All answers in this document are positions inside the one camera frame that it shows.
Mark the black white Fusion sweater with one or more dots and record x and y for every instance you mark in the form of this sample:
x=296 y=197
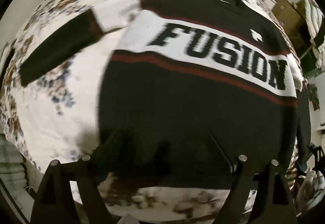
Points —
x=190 y=86

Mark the striped cloth lower left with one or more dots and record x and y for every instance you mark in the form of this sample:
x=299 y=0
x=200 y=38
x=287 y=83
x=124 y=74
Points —
x=13 y=172

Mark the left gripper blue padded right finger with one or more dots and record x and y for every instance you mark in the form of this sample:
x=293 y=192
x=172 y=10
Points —
x=254 y=178

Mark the dark camouflage shoes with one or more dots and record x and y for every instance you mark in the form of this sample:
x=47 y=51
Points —
x=313 y=96

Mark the floral bed quilt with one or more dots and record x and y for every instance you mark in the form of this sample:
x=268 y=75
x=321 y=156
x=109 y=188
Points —
x=56 y=117

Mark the large cardboard box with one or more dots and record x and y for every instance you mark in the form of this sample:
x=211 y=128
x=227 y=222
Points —
x=293 y=23

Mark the white black jacket pile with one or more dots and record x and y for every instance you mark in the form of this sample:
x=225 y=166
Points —
x=313 y=17

